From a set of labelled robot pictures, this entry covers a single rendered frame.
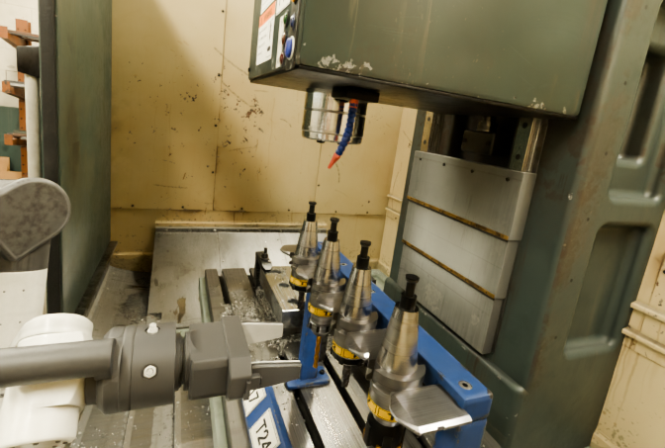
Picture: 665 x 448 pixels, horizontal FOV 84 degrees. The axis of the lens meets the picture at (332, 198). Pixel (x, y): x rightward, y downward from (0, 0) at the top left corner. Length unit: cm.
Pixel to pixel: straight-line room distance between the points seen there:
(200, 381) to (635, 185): 113
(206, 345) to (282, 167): 158
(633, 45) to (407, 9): 55
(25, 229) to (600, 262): 126
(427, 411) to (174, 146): 169
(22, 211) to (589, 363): 132
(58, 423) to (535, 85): 90
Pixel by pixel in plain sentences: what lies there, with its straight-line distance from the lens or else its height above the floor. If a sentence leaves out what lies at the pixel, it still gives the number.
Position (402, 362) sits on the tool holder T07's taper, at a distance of 43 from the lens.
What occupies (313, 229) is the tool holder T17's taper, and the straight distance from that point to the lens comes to 69.
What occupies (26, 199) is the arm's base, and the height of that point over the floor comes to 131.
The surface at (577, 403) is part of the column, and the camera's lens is 138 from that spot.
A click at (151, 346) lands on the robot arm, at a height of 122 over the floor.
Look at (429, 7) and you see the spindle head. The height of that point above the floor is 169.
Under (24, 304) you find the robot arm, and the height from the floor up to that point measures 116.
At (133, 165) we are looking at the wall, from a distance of 194.
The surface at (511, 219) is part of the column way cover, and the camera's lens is 105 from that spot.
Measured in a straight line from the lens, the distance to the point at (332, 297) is 59.
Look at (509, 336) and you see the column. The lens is 116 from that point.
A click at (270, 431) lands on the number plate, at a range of 76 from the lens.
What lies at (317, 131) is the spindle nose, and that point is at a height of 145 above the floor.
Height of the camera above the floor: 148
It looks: 11 degrees down
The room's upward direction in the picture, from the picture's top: 7 degrees clockwise
